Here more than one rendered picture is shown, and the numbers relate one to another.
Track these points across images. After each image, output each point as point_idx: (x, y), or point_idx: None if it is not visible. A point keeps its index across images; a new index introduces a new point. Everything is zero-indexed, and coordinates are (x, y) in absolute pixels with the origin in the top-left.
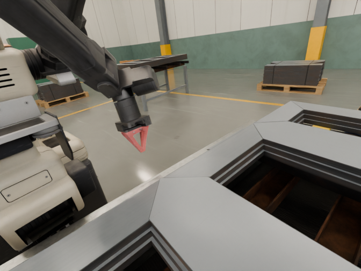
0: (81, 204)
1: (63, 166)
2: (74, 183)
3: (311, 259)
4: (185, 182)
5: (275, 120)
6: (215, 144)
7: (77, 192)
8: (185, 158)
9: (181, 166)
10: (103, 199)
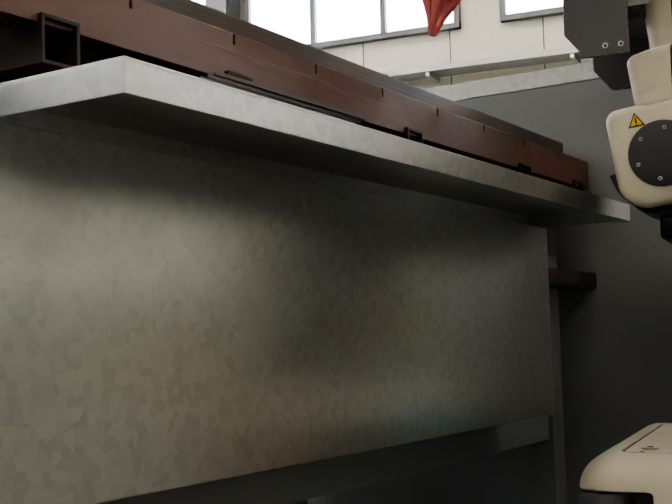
0: (617, 182)
1: (635, 80)
2: (609, 119)
3: None
4: None
5: None
6: (339, 108)
7: (610, 143)
8: (448, 151)
9: (363, 66)
10: None
